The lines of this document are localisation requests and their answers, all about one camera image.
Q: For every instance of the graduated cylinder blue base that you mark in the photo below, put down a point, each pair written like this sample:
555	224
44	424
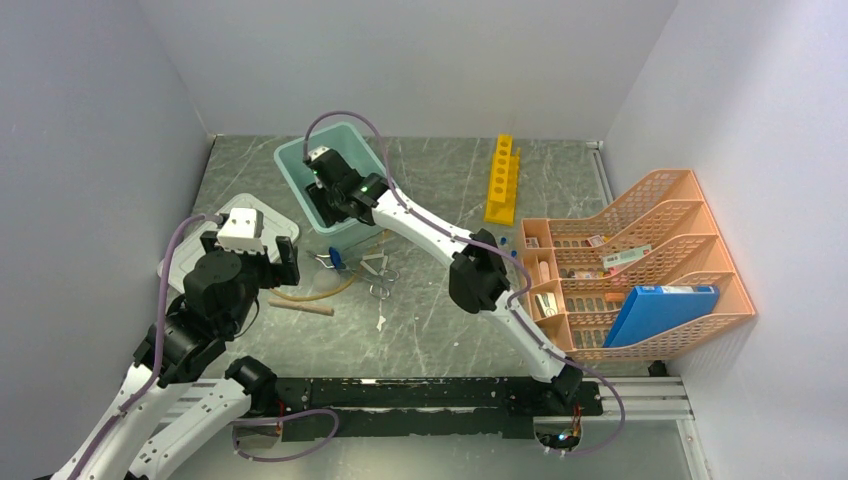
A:
336	259

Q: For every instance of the mint green plastic bin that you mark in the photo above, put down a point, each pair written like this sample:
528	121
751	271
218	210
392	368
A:
351	166

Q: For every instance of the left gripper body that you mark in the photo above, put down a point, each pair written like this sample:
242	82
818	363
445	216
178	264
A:
260	267

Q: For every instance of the white stapler in organizer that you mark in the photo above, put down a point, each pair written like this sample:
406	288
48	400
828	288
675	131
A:
546	304

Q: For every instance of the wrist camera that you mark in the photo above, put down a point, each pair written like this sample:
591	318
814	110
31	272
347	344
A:
314	154
241	232

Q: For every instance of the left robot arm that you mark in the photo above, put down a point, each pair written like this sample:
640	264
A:
219	293

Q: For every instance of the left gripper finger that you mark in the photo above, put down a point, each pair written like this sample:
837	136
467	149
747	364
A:
208	241
287	269

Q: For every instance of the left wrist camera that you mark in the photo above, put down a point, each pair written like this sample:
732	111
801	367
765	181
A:
241	232

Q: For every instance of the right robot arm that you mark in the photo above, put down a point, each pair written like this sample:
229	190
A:
477	272

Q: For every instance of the yellow test tube rack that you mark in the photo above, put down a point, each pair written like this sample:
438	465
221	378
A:
503	182

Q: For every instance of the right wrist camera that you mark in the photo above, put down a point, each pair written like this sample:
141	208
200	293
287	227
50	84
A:
314	154

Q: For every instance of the amber rubber tubing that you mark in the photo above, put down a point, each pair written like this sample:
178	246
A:
377	247

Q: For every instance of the orange mesh file organizer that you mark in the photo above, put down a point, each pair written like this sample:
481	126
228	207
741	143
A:
659	232

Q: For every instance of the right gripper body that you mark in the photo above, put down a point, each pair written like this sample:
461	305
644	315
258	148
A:
326	204

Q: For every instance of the blue binder folder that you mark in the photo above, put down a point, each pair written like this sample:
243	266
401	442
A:
650	310

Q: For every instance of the wooden dowel rod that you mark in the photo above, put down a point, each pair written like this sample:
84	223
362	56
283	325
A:
302	307

